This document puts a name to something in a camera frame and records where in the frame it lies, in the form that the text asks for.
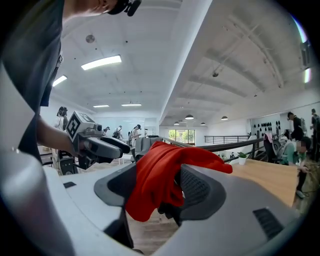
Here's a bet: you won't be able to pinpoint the wooden table with white legs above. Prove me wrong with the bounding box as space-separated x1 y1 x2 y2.
228 158 300 208

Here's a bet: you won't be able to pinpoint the person's head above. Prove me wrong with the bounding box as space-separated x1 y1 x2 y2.
62 0 121 20

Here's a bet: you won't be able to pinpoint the black head-mounted camera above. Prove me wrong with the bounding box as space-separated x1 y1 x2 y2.
107 0 143 17

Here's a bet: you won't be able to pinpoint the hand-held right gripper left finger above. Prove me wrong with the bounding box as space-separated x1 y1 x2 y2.
0 147 145 256

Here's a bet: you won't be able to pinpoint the green plant in white pot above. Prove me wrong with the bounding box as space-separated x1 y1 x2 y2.
236 151 248 166

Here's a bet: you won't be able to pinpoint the red t-shirt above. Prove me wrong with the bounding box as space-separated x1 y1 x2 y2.
124 141 233 223

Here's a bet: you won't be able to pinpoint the grey jacket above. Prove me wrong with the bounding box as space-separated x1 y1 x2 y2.
134 136 163 156

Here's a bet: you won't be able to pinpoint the window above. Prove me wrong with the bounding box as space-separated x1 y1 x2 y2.
168 129 196 145

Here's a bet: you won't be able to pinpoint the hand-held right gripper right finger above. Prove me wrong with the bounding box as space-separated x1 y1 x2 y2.
153 163 305 256

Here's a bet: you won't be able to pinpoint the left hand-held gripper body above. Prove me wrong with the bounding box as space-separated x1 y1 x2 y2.
65 111 104 171

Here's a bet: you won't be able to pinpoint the dark railing with wooden handrail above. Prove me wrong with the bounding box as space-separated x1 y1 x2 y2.
162 136 266 163

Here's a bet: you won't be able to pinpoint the black items on wall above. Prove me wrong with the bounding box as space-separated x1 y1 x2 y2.
252 120 282 133

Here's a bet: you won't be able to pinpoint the person's dark clothing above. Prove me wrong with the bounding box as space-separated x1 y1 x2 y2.
0 0 66 161

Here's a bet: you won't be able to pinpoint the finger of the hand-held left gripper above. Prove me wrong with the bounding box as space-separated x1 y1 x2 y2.
83 136 124 160
102 136 131 154

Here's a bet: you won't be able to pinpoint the person's left forearm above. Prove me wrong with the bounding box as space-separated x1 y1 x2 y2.
36 115 81 158

